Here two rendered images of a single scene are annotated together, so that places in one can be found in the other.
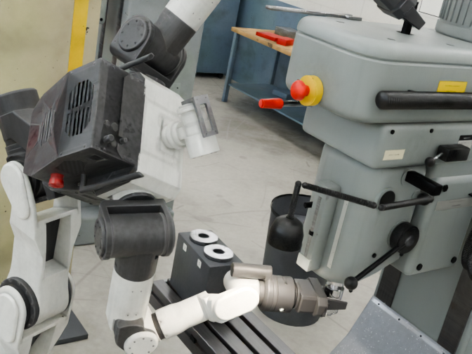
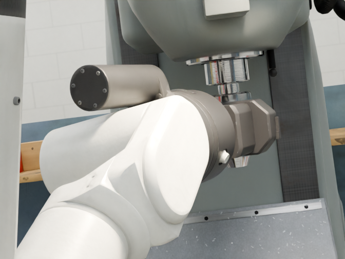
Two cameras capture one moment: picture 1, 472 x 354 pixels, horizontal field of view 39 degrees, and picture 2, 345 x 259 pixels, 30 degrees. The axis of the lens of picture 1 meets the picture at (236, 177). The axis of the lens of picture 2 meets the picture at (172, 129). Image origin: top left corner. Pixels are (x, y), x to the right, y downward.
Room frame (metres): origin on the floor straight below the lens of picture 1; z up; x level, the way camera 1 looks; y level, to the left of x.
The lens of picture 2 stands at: (1.04, 0.29, 1.27)
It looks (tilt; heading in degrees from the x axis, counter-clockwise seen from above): 3 degrees down; 310
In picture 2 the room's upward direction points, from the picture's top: 7 degrees counter-clockwise
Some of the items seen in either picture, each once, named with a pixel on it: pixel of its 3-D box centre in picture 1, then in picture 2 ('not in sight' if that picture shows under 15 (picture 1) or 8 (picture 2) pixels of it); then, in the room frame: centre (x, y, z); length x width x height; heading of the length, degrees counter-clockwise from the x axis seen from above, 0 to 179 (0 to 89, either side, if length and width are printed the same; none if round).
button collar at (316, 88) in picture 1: (309, 90); not in sight; (1.30, -0.11, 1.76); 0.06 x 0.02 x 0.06; 38
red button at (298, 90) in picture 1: (300, 90); not in sight; (1.29, -0.09, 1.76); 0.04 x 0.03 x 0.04; 38
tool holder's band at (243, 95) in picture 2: (334, 287); (229, 97); (1.45, -0.29, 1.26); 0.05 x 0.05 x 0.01
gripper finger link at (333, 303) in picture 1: (335, 305); not in sight; (1.41, -0.30, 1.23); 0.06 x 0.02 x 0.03; 104
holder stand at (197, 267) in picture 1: (205, 271); not in sight; (1.84, 0.03, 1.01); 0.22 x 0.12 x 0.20; 34
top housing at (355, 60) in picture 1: (400, 69); not in sight; (1.45, -0.30, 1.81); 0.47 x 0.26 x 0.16; 128
